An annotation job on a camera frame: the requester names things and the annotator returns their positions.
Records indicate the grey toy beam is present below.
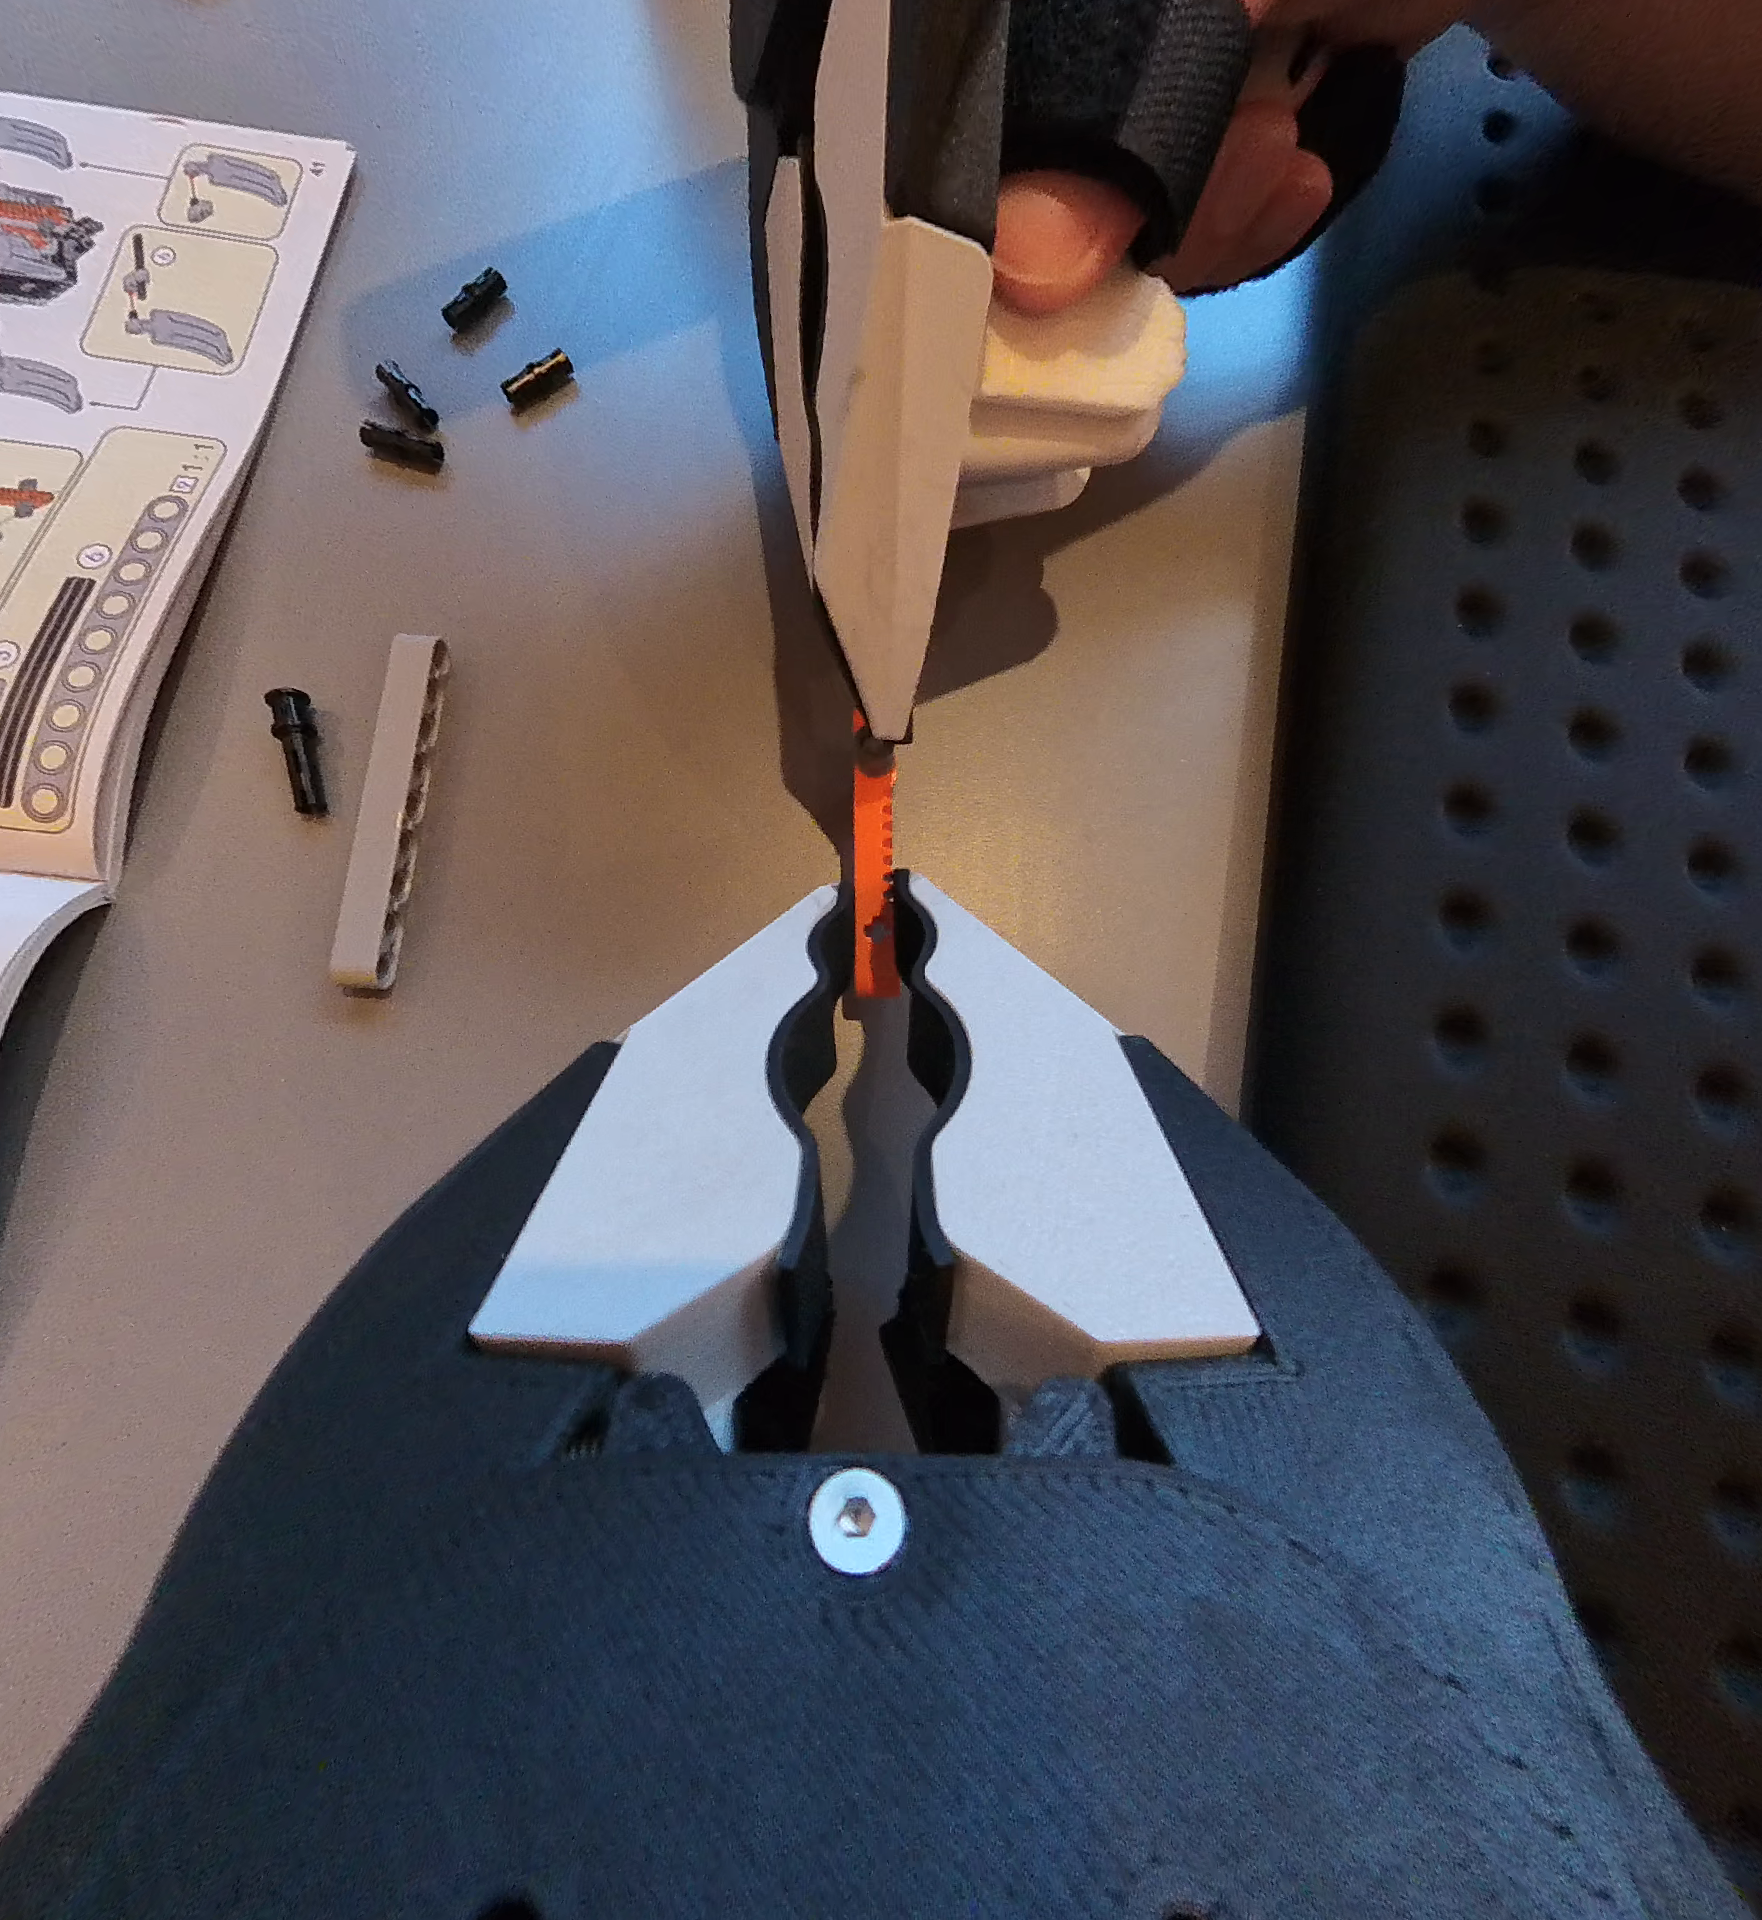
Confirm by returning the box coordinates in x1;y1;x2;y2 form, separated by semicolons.
328;632;452;997

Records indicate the orange toy gear rack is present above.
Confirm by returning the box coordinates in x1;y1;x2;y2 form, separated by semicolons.
844;733;915;1004

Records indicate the person's right hand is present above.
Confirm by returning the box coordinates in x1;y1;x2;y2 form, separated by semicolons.
990;0;1490;318

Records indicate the black perforated chair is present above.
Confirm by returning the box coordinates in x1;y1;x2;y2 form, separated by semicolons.
1246;22;1762;1920

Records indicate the toy instruction booklet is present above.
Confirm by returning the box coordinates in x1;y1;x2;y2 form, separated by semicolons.
0;84;361;1521

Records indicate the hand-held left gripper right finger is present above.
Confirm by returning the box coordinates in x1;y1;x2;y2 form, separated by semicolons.
903;873;1262;1455

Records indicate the grey desk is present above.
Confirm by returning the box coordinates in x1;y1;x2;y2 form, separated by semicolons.
0;0;1310;1583

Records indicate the long black toy pin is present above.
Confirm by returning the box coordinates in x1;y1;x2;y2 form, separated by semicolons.
262;686;333;819

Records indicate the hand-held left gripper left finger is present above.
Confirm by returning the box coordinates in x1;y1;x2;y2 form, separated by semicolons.
468;882;841;1449

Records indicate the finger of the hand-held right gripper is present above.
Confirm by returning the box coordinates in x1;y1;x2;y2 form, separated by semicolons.
759;150;869;722
810;0;999;747

